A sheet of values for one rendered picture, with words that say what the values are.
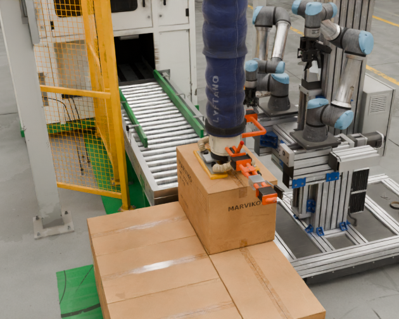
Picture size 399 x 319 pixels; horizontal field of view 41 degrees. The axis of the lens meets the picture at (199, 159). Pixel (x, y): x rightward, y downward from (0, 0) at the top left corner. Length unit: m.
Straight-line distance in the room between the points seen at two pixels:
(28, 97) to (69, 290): 1.34
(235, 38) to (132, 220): 1.31
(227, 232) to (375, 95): 1.25
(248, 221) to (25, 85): 1.81
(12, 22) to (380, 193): 2.93
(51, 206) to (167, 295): 1.73
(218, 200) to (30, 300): 1.53
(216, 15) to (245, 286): 1.37
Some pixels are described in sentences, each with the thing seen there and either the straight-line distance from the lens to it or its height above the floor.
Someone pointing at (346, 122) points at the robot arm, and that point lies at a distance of 3.04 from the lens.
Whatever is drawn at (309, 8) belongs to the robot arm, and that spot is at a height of 1.86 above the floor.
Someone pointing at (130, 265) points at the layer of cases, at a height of 0.54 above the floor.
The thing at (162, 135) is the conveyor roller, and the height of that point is 0.54.
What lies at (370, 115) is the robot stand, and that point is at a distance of 3.47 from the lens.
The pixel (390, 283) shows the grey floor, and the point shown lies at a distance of 3.83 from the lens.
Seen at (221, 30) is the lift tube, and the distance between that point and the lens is 2.69.
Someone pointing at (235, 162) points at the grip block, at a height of 1.09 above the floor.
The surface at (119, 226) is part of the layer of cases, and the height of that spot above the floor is 0.54.
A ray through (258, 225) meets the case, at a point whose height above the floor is 0.68.
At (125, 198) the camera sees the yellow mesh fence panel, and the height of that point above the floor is 0.12.
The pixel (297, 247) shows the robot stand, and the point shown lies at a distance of 3.65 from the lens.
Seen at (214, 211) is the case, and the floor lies 0.83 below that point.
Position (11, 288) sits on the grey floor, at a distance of 3.88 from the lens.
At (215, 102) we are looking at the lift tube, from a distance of 2.82.
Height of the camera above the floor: 2.40
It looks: 28 degrees down
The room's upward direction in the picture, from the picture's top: 2 degrees counter-clockwise
